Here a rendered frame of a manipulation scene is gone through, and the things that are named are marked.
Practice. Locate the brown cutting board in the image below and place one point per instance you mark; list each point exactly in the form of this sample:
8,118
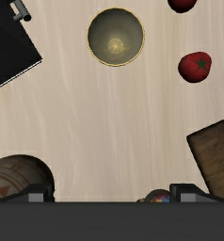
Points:
215,160

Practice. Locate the red tomato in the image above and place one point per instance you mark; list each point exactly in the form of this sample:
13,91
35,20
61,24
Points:
181,4
195,67

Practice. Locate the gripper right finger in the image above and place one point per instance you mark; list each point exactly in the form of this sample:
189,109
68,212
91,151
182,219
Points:
186,194

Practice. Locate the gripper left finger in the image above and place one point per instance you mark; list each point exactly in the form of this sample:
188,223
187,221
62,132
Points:
38,194

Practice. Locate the grey gold-rimmed bowl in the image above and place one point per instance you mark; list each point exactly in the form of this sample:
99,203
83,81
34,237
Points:
115,37

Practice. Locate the small multicoloured round object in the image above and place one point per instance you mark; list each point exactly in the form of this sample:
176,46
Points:
158,196

